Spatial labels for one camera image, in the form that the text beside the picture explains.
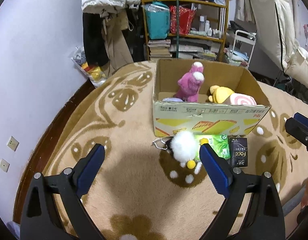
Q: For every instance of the white fluffy pompom keychain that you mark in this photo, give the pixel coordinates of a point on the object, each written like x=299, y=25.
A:
x=183, y=147

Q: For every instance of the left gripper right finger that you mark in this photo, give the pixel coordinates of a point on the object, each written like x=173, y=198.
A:
x=264, y=217

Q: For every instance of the beige patterned carpet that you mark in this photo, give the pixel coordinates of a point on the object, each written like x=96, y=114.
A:
x=141, y=192

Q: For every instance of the white rolling cart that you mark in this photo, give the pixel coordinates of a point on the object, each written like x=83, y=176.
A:
x=240, y=51

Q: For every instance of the teal bag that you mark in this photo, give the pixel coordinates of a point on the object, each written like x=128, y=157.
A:
x=158, y=20

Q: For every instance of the black hanging garment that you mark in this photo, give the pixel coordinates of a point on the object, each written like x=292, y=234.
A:
x=93, y=42

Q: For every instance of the pink swirl roll plush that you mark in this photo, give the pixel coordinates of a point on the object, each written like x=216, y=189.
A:
x=240, y=99

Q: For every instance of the open cardboard box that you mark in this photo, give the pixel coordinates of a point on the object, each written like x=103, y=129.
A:
x=203, y=116

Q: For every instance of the black Face tissue pack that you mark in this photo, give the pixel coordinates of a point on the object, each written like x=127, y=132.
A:
x=238, y=152

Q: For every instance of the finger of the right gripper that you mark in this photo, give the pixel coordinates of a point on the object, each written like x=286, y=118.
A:
x=297, y=130
x=301, y=118

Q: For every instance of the purple haired plush doll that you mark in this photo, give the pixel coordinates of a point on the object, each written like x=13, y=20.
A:
x=172, y=100

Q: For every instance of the stack of books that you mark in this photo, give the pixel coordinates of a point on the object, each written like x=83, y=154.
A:
x=159, y=49

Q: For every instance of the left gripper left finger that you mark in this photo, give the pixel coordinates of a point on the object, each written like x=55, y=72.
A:
x=40, y=216

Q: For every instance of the red patterned bag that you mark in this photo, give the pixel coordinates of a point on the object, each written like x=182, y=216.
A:
x=186, y=17

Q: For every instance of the pink plush bear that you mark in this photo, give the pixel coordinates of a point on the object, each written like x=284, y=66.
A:
x=190, y=83

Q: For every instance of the green pole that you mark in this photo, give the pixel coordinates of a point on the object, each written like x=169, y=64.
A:
x=177, y=29

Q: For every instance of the plastic bag with toys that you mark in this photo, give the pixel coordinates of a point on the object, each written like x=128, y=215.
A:
x=93, y=73

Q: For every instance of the beige hanging trousers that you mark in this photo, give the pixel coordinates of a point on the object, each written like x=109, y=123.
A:
x=116, y=47

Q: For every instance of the lower wall socket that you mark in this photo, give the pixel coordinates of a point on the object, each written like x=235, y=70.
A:
x=4, y=165

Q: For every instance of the upper wall socket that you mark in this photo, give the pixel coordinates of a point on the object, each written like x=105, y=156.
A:
x=13, y=144

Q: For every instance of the wooden shelf unit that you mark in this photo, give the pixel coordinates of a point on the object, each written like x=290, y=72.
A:
x=207, y=35

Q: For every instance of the yellow plush toy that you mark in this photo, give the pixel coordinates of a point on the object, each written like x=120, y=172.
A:
x=219, y=94

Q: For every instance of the wall socket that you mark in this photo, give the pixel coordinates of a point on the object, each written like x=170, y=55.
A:
x=4, y=165
x=13, y=144

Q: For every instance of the leaning cream mattress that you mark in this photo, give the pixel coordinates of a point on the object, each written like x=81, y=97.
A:
x=275, y=29

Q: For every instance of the green tissue pack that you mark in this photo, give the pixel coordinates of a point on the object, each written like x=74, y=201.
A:
x=219, y=143

